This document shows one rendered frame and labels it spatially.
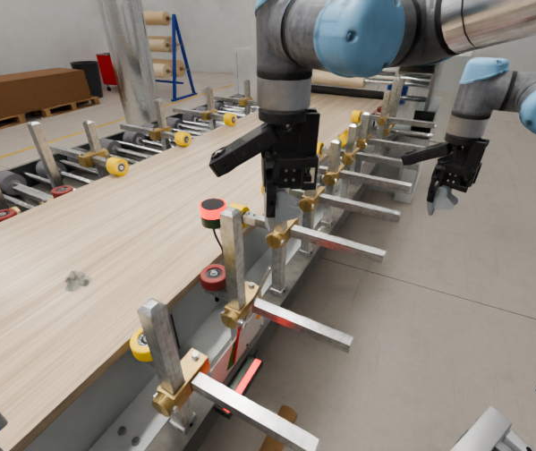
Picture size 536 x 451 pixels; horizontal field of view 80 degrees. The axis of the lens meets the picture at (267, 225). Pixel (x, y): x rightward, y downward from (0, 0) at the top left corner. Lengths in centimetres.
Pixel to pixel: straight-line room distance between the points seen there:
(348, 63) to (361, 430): 156
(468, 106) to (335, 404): 137
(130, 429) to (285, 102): 89
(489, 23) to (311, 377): 162
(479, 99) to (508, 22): 42
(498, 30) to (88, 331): 89
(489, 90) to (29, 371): 109
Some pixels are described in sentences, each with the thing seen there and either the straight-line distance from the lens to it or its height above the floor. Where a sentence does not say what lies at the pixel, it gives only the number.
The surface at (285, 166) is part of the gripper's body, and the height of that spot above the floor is 134.
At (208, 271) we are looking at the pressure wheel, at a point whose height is 91.
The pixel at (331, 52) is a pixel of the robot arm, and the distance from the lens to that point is 35.
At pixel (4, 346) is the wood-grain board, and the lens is 97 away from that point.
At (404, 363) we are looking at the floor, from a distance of 196.
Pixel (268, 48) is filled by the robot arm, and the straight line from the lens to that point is 45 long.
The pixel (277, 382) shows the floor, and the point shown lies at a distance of 177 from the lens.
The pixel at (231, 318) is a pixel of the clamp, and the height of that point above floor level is 87.
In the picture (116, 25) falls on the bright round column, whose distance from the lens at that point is 460.
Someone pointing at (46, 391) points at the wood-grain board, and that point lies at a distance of 83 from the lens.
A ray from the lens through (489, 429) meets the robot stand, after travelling 67.
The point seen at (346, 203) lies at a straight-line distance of 119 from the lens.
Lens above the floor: 152
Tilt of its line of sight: 33 degrees down
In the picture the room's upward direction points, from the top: straight up
